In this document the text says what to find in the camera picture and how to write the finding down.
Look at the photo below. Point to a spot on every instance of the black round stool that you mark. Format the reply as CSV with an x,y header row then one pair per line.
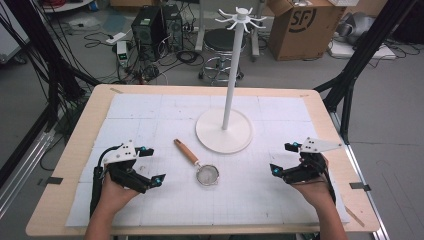
x,y
218,40

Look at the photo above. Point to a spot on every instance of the flat white board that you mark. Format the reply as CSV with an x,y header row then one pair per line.
x,y
363,52

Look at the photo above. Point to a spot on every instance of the round white table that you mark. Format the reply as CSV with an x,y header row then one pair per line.
x,y
66,5

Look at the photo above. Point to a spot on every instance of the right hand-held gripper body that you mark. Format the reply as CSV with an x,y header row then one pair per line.
x,y
308,168

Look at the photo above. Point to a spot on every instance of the black tape strip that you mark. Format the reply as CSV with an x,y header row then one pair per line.
x,y
53,181
360,186

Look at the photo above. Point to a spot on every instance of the white hook stand rack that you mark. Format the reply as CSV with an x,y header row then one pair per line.
x,y
230,83

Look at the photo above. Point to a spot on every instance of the large black computer tower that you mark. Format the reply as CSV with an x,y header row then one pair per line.
x,y
146,33

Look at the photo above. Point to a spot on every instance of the grey white machine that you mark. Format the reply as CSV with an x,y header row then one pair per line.
x,y
356,26

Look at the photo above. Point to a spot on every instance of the narrow black computer tower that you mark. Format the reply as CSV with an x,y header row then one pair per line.
x,y
173,30

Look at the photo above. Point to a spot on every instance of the brown tape strip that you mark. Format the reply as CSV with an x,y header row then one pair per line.
x,y
354,216

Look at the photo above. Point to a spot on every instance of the black metal frame stand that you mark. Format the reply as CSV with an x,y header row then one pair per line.
x,y
360,56
53,66

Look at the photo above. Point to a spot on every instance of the white metal stand frame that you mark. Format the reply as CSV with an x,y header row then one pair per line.
x,y
201,33

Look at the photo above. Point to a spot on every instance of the aluminium rail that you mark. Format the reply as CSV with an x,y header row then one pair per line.
x,y
363,180
23,170

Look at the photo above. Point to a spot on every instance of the person's right hand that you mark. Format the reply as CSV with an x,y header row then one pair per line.
x,y
315,193

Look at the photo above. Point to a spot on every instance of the person's left hand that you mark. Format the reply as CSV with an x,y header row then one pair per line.
x,y
115,195

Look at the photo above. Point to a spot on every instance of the brown cardboard box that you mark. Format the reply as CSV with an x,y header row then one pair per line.
x,y
300,43

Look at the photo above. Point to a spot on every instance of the white grid mat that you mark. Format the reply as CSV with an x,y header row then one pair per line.
x,y
233,200

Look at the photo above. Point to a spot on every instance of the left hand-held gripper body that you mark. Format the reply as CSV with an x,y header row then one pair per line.
x,y
123,173

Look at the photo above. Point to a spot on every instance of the white power strip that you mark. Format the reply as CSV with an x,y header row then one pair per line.
x,y
116,38

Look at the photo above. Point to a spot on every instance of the small grey power supply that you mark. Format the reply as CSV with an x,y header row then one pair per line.
x,y
122,50

